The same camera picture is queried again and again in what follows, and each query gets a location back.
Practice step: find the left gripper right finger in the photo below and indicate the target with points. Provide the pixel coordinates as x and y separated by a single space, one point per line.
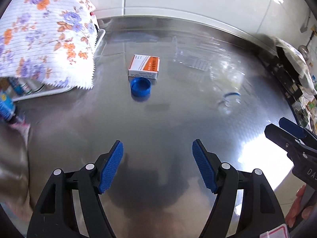
261 214

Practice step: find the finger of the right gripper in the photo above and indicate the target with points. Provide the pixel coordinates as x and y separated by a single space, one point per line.
305 135
287 142

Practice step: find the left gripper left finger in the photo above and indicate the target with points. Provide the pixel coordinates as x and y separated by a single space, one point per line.
54 214

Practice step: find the person right hand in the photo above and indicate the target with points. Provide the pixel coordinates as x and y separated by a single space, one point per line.
290 218

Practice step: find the black stove with cover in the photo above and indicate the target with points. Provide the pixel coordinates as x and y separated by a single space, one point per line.
290 69

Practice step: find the hanging metal ladle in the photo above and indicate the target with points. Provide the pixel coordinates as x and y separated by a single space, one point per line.
303 49

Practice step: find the clear plastic bottle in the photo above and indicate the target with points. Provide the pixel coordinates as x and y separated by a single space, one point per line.
227 79

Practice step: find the clear plastic blister tray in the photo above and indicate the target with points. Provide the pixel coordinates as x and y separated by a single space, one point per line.
186 58

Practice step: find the blue label bottle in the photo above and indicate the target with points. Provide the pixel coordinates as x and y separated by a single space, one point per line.
7 107

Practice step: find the blue plastic bottle cap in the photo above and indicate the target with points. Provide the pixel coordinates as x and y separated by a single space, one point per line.
140 87

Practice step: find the orange white medicine box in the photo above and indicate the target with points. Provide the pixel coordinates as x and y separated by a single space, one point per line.
144 66

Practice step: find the floral cloth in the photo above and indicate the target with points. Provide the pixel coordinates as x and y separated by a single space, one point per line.
45 40

